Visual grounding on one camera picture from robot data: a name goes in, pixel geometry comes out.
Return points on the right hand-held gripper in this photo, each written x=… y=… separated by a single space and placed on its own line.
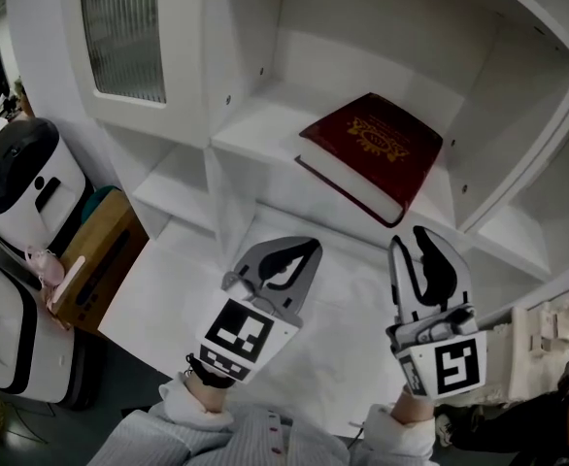
x=454 y=367

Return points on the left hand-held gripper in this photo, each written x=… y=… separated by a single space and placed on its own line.
x=238 y=333

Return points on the dark red hardcover book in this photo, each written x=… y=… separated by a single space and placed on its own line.
x=377 y=153

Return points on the white shelf desk unit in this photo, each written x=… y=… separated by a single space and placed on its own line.
x=386 y=32

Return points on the person's left forearm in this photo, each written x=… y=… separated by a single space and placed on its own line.
x=211 y=396

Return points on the person's right forearm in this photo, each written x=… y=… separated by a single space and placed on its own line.
x=413 y=408

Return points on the white ornate vanity table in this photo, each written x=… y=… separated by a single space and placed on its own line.
x=532 y=352

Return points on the person's white ribbed cardigan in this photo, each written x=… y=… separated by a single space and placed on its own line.
x=245 y=442

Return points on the brown cardboard box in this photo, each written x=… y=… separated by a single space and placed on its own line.
x=105 y=260

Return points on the teal round object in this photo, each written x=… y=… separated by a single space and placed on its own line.
x=97 y=202

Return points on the pale pink flat stick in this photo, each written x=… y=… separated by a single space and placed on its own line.
x=68 y=284

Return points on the white and black machine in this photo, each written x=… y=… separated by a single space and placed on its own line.
x=27 y=187
x=22 y=347

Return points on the ribbed glass cabinet door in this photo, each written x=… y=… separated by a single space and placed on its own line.
x=124 y=32

